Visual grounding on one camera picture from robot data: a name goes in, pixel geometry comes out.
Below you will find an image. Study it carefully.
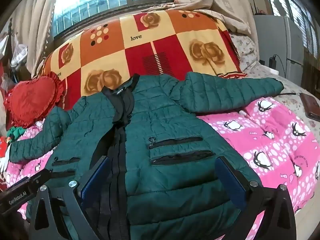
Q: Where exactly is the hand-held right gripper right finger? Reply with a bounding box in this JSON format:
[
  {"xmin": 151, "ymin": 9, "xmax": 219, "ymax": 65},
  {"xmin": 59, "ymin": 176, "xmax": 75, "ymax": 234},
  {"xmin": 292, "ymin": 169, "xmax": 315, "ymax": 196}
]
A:
[{"xmin": 215, "ymin": 156, "xmax": 304, "ymax": 240}]

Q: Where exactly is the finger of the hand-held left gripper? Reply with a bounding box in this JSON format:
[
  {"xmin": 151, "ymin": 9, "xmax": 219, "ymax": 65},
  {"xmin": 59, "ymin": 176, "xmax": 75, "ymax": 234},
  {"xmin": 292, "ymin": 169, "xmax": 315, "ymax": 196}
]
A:
[{"xmin": 7, "ymin": 169, "xmax": 53, "ymax": 189}]

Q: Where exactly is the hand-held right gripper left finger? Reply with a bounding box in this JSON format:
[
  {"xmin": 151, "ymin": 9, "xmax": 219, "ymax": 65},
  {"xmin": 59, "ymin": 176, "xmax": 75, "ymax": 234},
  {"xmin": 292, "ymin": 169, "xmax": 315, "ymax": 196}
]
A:
[{"xmin": 26, "ymin": 156, "xmax": 113, "ymax": 240}]

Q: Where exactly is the dark green puffer jacket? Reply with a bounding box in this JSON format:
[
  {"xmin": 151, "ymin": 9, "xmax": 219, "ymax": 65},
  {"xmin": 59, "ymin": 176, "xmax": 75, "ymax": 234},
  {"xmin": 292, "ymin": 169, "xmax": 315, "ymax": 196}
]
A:
[{"xmin": 10, "ymin": 72, "xmax": 284, "ymax": 240}]

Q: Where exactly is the green frilled cloth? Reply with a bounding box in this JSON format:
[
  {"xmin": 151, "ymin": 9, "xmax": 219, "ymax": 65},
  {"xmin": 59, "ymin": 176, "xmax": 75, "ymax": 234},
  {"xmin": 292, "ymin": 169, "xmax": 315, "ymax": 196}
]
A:
[{"xmin": 6, "ymin": 127, "xmax": 27, "ymax": 142}]

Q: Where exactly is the pink penguin blanket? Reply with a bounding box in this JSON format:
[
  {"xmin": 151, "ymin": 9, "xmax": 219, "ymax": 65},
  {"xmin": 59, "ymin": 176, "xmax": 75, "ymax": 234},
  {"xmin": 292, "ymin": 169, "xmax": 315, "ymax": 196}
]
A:
[{"xmin": 0, "ymin": 97, "xmax": 320, "ymax": 220}]

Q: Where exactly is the red heart pillow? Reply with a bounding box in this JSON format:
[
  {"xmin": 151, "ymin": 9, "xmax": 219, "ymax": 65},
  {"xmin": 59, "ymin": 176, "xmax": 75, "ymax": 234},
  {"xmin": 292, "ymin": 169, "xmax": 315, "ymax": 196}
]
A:
[{"xmin": 4, "ymin": 71, "xmax": 64, "ymax": 128}]

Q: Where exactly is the brown leather wallet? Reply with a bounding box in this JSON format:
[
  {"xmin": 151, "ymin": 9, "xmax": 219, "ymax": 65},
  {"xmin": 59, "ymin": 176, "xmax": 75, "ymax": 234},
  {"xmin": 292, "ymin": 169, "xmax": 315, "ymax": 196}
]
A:
[{"xmin": 300, "ymin": 93, "xmax": 320, "ymax": 120}]

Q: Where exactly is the clear plastic bag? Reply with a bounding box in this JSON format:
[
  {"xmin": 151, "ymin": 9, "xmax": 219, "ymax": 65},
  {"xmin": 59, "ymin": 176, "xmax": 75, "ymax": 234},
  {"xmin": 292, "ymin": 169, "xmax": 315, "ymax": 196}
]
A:
[{"xmin": 10, "ymin": 37, "xmax": 33, "ymax": 68}]

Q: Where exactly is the floral bed sheet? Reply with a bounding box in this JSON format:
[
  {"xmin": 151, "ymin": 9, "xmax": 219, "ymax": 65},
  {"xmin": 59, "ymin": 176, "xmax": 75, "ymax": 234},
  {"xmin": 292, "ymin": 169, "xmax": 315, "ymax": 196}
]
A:
[{"xmin": 229, "ymin": 32, "xmax": 320, "ymax": 130}]

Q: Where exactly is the red orange checked blanket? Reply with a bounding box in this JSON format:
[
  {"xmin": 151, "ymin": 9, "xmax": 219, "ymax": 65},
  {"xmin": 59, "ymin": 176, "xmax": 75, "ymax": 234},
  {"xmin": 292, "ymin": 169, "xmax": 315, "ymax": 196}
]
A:
[{"xmin": 41, "ymin": 10, "xmax": 247, "ymax": 110}]

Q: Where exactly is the cream lace curtain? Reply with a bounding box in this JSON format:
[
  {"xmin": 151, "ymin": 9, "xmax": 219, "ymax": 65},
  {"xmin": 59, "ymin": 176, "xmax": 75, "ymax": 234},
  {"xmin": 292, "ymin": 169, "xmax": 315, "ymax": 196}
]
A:
[{"xmin": 11, "ymin": 0, "xmax": 60, "ymax": 78}]

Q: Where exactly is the white cabinet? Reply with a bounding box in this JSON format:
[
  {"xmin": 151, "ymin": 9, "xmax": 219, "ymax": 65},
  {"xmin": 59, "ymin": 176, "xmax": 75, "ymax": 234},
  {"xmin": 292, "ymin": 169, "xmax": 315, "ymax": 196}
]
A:
[{"xmin": 252, "ymin": 15, "xmax": 304, "ymax": 78}]

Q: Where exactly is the large bedside window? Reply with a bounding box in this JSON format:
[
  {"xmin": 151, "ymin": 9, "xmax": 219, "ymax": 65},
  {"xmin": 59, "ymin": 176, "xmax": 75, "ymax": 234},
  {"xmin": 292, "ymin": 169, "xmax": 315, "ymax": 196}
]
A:
[{"xmin": 54, "ymin": 0, "xmax": 175, "ymax": 40}]

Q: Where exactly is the beige patterned curtain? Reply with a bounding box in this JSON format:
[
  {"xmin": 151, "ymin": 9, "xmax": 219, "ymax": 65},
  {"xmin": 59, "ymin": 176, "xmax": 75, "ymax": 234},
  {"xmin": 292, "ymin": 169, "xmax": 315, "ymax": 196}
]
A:
[{"xmin": 141, "ymin": 0, "xmax": 255, "ymax": 38}]

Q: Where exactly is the side window with blinds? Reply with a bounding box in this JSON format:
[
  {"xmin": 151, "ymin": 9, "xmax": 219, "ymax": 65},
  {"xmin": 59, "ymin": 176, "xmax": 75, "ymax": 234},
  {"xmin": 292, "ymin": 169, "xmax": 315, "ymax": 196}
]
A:
[{"xmin": 262, "ymin": 0, "xmax": 320, "ymax": 55}]

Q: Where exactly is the black charger with cable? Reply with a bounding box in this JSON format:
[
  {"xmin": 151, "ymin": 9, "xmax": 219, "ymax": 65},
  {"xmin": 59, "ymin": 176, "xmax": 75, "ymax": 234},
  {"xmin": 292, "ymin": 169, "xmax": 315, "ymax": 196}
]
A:
[{"xmin": 269, "ymin": 54, "xmax": 287, "ymax": 77}]

